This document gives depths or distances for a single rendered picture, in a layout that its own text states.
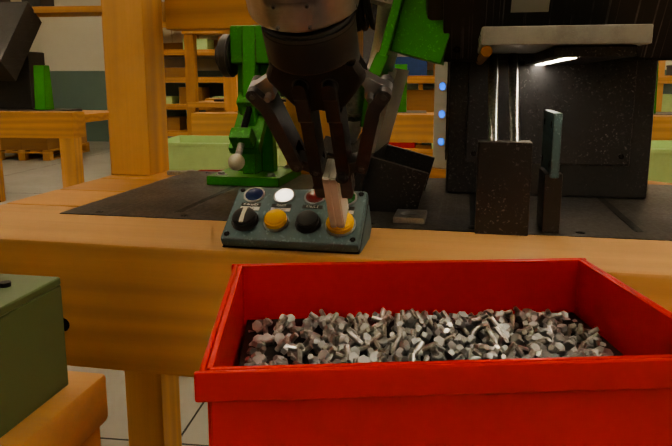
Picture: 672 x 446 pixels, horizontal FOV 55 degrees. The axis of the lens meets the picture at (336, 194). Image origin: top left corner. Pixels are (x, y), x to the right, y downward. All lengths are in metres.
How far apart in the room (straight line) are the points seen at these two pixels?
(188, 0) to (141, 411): 0.91
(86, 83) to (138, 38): 10.98
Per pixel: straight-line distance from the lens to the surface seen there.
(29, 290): 0.49
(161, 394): 1.55
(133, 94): 1.40
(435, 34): 0.86
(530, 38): 0.68
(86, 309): 0.79
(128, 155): 1.41
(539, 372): 0.39
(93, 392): 0.54
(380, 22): 0.98
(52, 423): 0.50
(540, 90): 1.02
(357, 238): 0.66
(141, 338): 0.76
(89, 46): 12.33
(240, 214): 0.69
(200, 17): 1.43
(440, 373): 0.37
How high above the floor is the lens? 1.08
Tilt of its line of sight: 10 degrees down
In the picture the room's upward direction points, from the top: straight up
